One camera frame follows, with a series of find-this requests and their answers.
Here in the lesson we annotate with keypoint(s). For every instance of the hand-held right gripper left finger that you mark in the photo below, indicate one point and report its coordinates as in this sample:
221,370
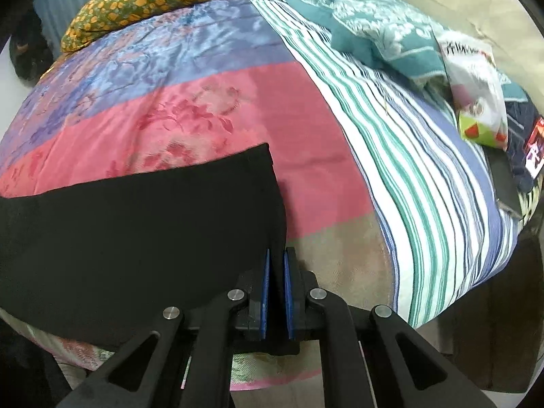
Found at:
265,295

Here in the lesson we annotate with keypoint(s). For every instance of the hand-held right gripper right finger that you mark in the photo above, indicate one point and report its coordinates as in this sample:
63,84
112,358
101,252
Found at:
291,299

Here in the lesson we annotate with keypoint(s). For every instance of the black pants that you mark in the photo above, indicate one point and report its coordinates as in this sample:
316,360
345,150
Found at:
127,242

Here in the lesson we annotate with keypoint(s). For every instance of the green and blue striped sheet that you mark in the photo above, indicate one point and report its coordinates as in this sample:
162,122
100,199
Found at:
403,178

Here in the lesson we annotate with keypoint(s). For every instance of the colourful floral satin quilt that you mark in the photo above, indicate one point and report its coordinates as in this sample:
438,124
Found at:
255,114

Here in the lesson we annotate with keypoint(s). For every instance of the white plastic bag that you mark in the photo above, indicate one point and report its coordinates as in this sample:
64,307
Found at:
476,93

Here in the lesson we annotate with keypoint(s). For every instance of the red and white packet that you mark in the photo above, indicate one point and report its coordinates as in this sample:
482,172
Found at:
536,148

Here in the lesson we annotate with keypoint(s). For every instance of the teal floral blanket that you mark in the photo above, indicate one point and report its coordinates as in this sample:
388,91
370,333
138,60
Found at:
374,21

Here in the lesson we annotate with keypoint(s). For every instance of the dark blue cloth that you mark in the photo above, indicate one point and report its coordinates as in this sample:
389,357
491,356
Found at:
520,112

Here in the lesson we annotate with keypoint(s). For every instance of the black hanging clothes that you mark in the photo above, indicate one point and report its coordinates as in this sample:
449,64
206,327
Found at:
29,57

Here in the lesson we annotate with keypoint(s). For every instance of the grey-blue curtain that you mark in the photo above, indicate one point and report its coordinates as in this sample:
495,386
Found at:
63,0

